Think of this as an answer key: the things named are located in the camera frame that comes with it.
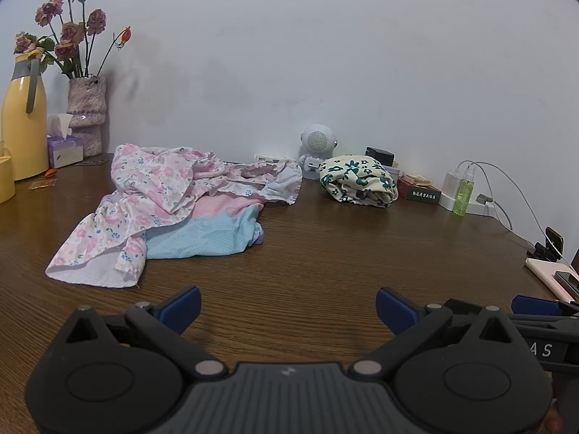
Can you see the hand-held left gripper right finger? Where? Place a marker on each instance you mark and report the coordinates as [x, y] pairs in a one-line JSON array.
[[396, 309]]

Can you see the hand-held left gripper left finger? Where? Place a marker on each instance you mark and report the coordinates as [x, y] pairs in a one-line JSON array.
[[181, 307]]

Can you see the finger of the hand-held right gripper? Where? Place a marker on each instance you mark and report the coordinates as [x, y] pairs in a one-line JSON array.
[[538, 305]]

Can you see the pink floral garment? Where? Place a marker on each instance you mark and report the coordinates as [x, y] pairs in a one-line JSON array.
[[135, 199]]

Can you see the pink notebook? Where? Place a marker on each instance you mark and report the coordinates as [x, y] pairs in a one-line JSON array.
[[543, 271]]

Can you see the black phone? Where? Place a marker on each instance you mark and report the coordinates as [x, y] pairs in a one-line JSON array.
[[570, 280]]

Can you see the black phone holder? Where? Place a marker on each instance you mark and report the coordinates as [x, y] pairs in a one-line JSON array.
[[543, 251]]

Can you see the pink and blue garment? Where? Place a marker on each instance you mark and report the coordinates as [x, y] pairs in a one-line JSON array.
[[203, 235]]

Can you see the dark red box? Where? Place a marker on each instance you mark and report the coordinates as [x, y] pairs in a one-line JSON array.
[[418, 194]]

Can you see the green spray bottle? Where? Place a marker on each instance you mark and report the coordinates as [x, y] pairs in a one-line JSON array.
[[462, 196]]

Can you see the tan sachets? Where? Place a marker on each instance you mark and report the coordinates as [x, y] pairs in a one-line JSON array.
[[418, 179]]

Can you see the folded green floral cloth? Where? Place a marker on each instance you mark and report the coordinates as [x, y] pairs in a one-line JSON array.
[[353, 181]]

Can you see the lilac tin box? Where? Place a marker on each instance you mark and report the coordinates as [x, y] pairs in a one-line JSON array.
[[394, 172]]

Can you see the white charger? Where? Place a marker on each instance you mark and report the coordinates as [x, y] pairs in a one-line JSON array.
[[452, 183]]

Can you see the black charger box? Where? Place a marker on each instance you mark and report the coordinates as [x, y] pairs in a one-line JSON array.
[[379, 154]]

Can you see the grey flat packet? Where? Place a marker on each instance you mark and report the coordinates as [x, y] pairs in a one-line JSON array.
[[92, 163]]

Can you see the clear orange wrapper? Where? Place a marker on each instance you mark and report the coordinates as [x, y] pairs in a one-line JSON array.
[[43, 183]]

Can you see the white round robot speaker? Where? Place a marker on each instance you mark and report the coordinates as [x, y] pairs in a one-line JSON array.
[[316, 140]]

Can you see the purple tissue box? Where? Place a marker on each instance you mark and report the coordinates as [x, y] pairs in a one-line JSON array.
[[65, 151]]

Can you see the yellow cup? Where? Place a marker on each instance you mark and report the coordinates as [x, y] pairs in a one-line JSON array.
[[5, 181]]

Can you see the pink knitted vase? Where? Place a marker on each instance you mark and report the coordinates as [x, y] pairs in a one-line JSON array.
[[86, 99]]

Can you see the yellow thermos jug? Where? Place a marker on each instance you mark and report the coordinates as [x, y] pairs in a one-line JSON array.
[[22, 122]]

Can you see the artificial rose bouquet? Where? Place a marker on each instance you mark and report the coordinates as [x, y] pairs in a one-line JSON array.
[[70, 32]]

